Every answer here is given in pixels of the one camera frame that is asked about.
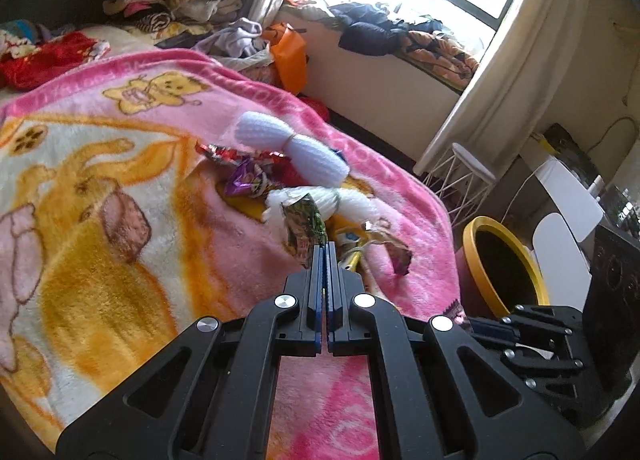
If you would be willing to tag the small purple snack wrapper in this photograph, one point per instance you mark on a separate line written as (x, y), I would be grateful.
(457, 314)

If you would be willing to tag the orange bag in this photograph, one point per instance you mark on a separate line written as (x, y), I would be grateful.
(287, 53)

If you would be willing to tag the orange patterned quilt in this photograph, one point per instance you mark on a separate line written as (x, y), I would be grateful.
(440, 53)

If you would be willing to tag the dark puffer jacket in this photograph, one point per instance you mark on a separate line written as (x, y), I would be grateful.
(367, 25)

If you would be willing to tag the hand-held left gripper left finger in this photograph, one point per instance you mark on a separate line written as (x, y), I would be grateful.
(318, 280)

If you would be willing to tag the orange striped cloth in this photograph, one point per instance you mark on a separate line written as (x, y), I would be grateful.
(302, 1)

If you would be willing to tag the red toy piece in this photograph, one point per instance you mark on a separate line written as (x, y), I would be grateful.
(286, 173)

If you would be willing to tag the white desk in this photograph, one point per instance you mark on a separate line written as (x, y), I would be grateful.
(532, 153)

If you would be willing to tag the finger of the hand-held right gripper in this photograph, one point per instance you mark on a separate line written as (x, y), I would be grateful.
(500, 329)
(545, 372)

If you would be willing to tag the cream bed sheet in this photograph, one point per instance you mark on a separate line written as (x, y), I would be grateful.
(125, 38)

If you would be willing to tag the yellow snack wrapper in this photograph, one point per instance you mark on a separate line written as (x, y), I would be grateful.
(352, 252)

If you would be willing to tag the dark bag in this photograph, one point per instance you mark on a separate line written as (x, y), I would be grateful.
(570, 150)

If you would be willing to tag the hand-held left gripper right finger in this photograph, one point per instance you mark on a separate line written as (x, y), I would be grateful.
(332, 280)

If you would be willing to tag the pink printed blanket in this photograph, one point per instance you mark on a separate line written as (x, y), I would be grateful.
(150, 190)

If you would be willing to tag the red silver candy wrapper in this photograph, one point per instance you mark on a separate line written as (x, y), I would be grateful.
(215, 153)

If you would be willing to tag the brown torn snack wrapper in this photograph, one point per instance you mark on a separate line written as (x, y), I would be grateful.
(395, 252)

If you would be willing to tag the red cloth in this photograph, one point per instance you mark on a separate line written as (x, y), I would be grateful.
(45, 60)

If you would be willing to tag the green snack wrapper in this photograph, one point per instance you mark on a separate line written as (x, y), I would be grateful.
(302, 220)

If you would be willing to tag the yellow rimmed waste bin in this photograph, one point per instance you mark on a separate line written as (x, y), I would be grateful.
(505, 265)

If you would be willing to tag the grey garment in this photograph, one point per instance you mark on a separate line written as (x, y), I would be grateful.
(235, 38)

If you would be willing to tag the purple foil snack wrapper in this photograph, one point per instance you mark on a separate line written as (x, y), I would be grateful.
(250, 180)

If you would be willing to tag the patterned colourful cloth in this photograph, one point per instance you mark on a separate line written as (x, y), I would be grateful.
(22, 33)

